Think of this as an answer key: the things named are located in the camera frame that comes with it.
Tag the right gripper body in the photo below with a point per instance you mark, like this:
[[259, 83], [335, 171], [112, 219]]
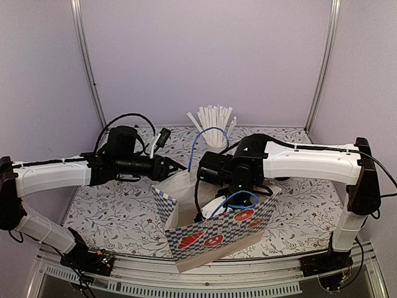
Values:
[[239, 192]]

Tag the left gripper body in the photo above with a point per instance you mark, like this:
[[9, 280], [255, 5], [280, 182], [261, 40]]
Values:
[[126, 166]]

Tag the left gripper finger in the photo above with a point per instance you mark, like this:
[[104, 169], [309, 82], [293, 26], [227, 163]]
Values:
[[166, 173], [172, 165]]

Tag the checkered paper takeout bag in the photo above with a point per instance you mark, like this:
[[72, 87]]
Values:
[[192, 244]]

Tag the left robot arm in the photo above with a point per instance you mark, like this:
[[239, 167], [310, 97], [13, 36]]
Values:
[[20, 179]]

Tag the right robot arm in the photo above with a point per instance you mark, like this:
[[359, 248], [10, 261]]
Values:
[[350, 164]]

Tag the white cup holding straws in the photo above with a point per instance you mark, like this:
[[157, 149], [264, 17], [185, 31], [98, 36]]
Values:
[[217, 141]]

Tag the floral table mat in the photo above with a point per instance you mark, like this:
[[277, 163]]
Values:
[[122, 217]]

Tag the bundle of white wrapped straws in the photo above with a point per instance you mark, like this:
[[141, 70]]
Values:
[[214, 120]]

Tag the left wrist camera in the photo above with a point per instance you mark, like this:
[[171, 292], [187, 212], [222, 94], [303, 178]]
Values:
[[158, 141]]

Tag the front aluminium rail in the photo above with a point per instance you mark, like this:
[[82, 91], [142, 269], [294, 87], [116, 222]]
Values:
[[141, 276]]

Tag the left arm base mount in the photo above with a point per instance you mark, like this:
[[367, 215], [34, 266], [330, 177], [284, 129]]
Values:
[[80, 258]]

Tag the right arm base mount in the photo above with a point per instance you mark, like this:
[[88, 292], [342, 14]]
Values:
[[325, 263]]

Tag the right aluminium frame post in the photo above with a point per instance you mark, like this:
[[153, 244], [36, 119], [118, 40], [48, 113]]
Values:
[[324, 66]]

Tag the aluminium frame post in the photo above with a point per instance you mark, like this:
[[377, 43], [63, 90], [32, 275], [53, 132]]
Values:
[[87, 65], [324, 66]]

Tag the left aluminium frame post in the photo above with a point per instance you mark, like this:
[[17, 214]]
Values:
[[87, 65]]

